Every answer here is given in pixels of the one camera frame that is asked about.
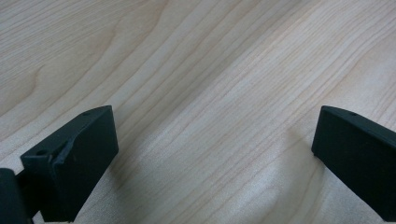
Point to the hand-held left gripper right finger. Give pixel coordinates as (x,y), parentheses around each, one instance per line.
(358,152)

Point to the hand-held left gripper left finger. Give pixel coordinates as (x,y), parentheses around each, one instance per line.
(74,165)

